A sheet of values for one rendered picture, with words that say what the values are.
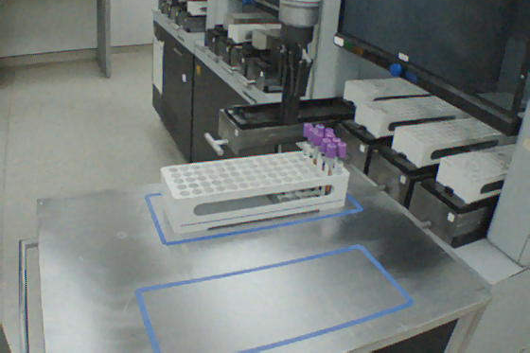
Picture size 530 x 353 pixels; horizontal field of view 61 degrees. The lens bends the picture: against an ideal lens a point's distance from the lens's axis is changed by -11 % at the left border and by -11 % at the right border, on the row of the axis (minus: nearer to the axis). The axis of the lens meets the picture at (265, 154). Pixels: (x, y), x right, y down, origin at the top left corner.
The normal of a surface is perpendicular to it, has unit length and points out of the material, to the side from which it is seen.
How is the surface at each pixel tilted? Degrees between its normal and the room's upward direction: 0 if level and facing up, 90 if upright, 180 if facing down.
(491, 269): 0
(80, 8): 90
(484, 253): 0
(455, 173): 90
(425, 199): 90
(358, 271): 0
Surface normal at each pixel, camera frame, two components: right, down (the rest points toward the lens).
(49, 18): 0.42, 0.44
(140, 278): 0.08, -0.89
